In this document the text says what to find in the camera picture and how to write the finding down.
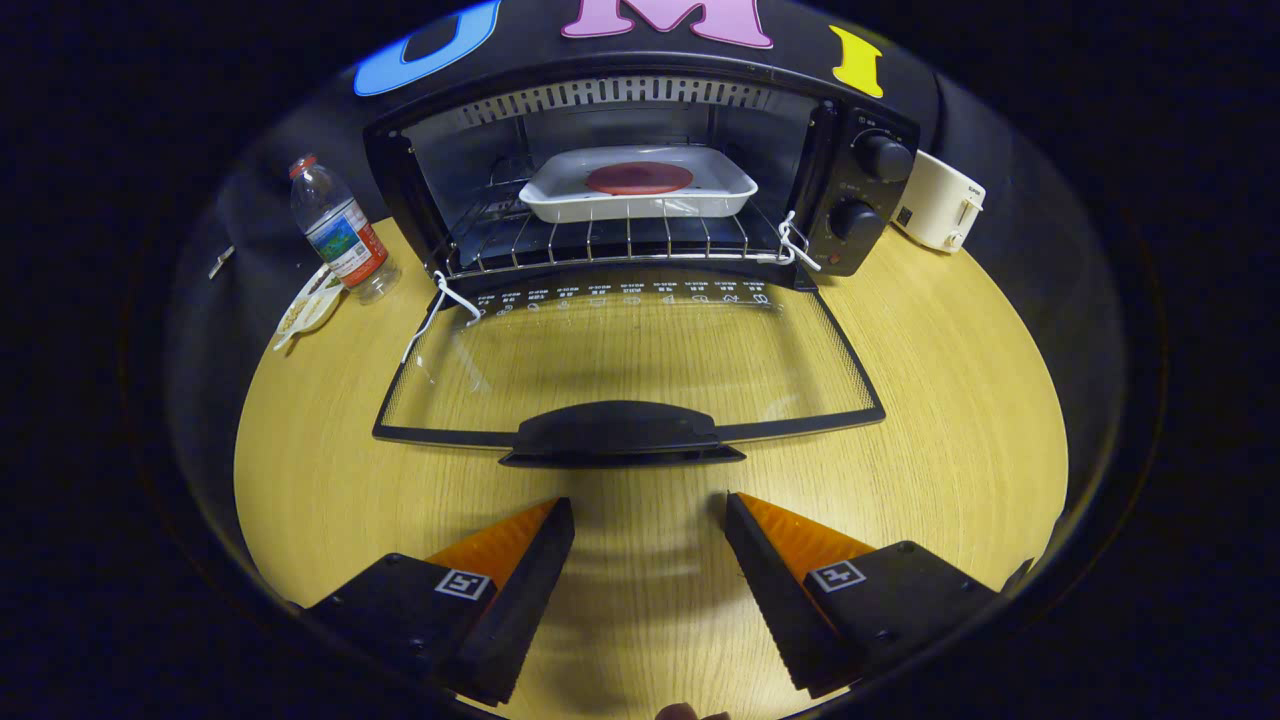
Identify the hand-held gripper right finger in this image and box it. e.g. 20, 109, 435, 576
724, 491, 1003, 699

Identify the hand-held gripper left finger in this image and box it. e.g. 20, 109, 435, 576
305, 497, 577, 707

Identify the black toaster oven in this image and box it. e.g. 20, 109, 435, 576
362, 55, 921, 470

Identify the white square plate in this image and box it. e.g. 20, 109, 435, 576
518, 145, 759, 224

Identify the pink round food slice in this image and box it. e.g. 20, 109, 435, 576
586, 161, 695, 197

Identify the cream pop-up toaster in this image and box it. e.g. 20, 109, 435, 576
890, 149, 987, 253

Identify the small white snack dish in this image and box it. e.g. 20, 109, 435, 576
272, 263, 347, 353

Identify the clear plastic water bottle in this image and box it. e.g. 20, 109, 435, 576
289, 154, 402, 305

